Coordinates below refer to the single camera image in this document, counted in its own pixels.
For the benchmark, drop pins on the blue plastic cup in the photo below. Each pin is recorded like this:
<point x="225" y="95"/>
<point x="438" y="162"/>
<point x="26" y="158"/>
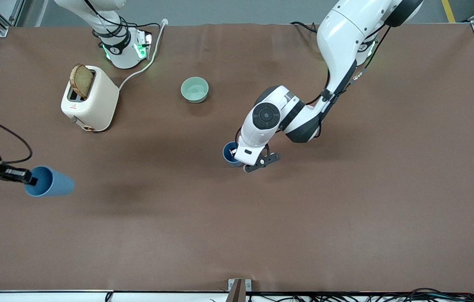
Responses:
<point x="226" y="158"/>
<point x="57" y="183"/>

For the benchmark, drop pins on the pale green bowl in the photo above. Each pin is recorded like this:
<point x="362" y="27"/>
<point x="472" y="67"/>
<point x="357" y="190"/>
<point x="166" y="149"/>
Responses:
<point x="195" y="89"/>

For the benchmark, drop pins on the cream white toaster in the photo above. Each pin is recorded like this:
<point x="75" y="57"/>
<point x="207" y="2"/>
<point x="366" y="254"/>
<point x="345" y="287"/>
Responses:
<point x="98" y="102"/>

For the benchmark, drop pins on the brown bread slice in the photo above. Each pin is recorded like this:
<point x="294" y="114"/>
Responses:
<point x="81" y="80"/>

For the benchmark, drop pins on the white table edge rail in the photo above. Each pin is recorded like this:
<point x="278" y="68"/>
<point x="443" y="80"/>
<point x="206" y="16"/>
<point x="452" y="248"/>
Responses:
<point x="39" y="297"/>

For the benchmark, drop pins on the metal table edge bracket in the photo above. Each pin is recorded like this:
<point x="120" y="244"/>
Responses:
<point x="239" y="287"/>

